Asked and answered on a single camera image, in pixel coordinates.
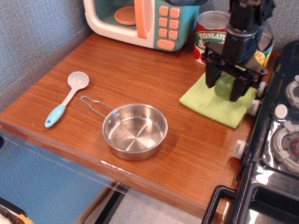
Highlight black toy stove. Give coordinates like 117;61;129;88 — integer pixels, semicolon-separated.
202;41;299;224

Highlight white spoon teal handle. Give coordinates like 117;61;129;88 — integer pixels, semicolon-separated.
44;71;89;128

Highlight pineapple slices can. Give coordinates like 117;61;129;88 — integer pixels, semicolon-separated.
255;32;274;67

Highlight folded green cloth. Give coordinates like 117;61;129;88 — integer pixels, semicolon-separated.
179;73;256;129

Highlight toy microwave teal and white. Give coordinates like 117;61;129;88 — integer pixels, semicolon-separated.
84;0;200;52

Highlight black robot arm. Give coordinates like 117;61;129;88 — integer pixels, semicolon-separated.
203;0;276;102

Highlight green toy bell pepper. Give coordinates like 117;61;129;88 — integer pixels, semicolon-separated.
214;72;235;101

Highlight orange microwave turntable plate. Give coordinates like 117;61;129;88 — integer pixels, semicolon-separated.
114;6;136;26

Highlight small steel pan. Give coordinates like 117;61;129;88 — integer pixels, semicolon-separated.
80;96;168;161

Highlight tomato sauce can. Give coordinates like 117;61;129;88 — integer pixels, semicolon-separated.
193;11;230;65

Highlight orange object at corner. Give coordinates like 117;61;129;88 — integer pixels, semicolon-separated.
0;206;33;224

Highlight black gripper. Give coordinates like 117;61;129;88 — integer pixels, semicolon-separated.
203;24;268;102

